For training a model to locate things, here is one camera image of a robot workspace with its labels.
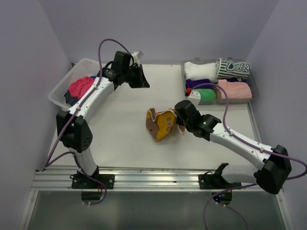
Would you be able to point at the aluminium mounting rail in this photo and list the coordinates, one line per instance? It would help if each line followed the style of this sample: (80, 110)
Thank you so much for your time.
(57, 178)

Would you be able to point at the dark grey towel in basket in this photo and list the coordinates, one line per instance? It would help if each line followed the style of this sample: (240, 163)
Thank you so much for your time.
(69, 99)

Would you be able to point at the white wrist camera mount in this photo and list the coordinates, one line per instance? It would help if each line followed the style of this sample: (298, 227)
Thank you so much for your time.
(136, 57)
(193, 96)

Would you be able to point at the white rolled towel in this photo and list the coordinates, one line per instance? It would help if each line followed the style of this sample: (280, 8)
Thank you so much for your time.
(199, 72)

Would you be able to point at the white perforated plastic basket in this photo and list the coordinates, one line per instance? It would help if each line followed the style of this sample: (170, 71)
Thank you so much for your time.
(85, 67)

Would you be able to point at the pink rolled towel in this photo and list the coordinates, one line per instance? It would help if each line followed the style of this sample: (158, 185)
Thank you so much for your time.
(234, 90)

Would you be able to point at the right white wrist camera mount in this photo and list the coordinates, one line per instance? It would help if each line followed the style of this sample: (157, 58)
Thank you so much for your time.
(193, 96)

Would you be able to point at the yellow brown towel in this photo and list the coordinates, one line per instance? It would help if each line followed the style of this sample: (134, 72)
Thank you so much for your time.
(162, 123)

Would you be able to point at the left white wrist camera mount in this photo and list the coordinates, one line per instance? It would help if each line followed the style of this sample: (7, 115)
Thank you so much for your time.
(136, 57)

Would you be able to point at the green white striped towel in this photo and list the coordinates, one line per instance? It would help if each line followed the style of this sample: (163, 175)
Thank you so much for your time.
(226, 69)

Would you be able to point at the pink towel in basket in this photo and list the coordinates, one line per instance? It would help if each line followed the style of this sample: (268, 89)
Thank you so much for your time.
(80, 87)

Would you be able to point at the green rolled towel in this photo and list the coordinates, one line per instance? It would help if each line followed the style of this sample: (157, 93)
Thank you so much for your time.
(206, 94)

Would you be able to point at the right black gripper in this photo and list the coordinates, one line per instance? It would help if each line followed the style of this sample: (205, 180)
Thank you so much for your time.
(179, 121)

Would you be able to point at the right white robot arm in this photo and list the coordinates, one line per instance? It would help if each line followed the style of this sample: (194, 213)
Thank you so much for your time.
(269, 167)

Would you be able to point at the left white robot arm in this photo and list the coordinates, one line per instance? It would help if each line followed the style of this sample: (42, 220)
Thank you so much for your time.
(73, 125)

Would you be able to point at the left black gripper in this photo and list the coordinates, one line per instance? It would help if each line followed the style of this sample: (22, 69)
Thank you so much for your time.
(141, 82)

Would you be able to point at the purple rolled towel front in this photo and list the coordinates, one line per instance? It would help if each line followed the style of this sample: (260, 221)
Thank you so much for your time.
(198, 84)

